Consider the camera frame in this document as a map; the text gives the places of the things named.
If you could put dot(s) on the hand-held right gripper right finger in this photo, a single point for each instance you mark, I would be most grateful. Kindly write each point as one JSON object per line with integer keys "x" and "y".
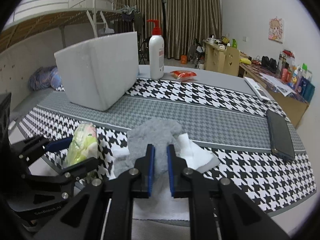
{"x": 171, "y": 170}

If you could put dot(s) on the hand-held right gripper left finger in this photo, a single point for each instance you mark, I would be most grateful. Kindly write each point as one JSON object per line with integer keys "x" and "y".
{"x": 151, "y": 170}

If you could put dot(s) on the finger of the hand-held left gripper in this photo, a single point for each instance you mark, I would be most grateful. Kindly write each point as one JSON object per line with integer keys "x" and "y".
{"x": 58, "y": 145}
{"x": 80, "y": 167}

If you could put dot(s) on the green snack packet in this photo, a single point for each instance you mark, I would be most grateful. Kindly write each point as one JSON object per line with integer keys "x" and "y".
{"x": 82, "y": 142}

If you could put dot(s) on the grey fluffy cloth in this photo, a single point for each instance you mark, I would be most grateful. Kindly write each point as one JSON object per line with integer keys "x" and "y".
{"x": 155, "y": 132}

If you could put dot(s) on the white paper tissue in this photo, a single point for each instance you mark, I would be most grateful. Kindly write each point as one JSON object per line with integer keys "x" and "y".
{"x": 160, "y": 207}

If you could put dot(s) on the white foam box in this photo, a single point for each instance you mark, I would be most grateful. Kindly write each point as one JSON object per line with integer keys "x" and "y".
{"x": 100, "y": 75}

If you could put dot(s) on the blue plaid quilt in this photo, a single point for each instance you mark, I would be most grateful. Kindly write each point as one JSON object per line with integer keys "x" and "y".
{"x": 45, "y": 77}

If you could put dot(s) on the red snack packet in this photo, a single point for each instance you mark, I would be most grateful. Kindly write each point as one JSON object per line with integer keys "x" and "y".
{"x": 183, "y": 75}

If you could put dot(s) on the orange container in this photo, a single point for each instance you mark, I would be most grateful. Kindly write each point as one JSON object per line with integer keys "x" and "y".
{"x": 184, "y": 59}

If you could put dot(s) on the white lotion bottle red pump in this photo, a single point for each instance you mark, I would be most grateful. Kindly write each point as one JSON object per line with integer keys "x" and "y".
{"x": 156, "y": 55}

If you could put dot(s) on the black smartphone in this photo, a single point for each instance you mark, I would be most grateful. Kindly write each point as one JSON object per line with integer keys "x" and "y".
{"x": 281, "y": 135}

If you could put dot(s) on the black folding chair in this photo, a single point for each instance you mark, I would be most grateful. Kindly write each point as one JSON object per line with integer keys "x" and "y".
{"x": 198, "y": 51}
{"x": 143, "y": 52}

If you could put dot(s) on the white remote control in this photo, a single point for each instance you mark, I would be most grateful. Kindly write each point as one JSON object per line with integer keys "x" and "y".
{"x": 257, "y": 88}

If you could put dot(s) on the light wooden desk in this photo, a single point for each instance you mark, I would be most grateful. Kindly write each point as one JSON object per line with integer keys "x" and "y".
{"x": 212, "y": 57}

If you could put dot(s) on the wooden chair with smiley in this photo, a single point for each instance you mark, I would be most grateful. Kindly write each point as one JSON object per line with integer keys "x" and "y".
{"x": 230, "y": 60}

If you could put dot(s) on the white metal bunk bed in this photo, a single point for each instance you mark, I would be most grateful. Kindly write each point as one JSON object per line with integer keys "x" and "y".
{"x": 50, "y": 20}

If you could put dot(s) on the white bunk bed ladder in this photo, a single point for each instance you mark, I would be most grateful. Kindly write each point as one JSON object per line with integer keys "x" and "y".
{"x": 97, "y": 20}

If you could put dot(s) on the wooden desk with patterned top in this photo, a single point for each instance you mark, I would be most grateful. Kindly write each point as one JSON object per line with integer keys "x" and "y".
{"x": 287, "y": 105}

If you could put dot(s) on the printed paper sheets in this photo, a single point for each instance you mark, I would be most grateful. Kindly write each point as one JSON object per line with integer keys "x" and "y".
{"x": 275, "y": 83}

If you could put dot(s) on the hanging dark clothes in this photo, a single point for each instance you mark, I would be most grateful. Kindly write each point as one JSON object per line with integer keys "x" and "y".
{"x": 132, "y": 20}

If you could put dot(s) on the black headphones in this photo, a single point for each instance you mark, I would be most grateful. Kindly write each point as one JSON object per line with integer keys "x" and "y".
{"x": 269, "y": 62}

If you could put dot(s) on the brown curtain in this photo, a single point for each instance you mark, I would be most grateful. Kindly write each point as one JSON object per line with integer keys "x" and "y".
{"x": 145, "y": 0}
{"x": 195, "y": 20}

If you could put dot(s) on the group of toiletry bottles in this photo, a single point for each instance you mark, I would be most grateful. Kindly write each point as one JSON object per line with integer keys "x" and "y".
{"x": 297, "y": 77}

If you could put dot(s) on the cartoon wall poster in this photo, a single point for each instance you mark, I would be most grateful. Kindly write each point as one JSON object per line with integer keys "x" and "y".
{"x": 276, "y": 30}

